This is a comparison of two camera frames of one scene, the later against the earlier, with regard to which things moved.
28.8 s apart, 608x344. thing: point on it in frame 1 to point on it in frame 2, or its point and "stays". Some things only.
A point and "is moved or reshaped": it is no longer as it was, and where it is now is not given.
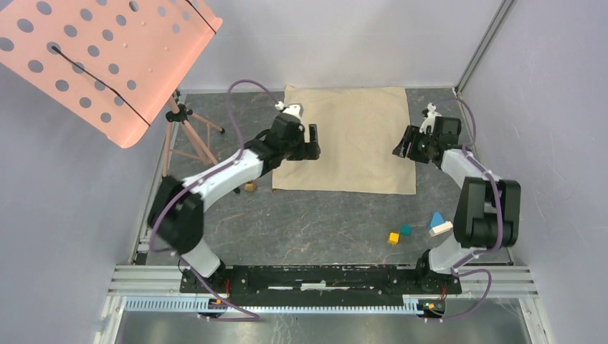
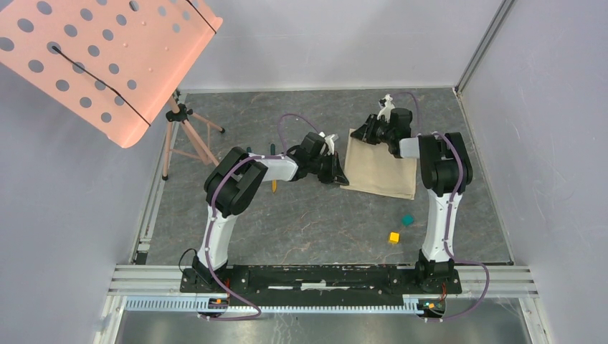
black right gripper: x=401 y=149 to x=365 y=132
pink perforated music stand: x=109 y=66 stays
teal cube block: x=406 y=229 to x=407 y=219
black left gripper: x=308 y=150 to x=335 y=173
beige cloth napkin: x=356 y=130 is moved or reshaped
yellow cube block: x=393 y=238 stays
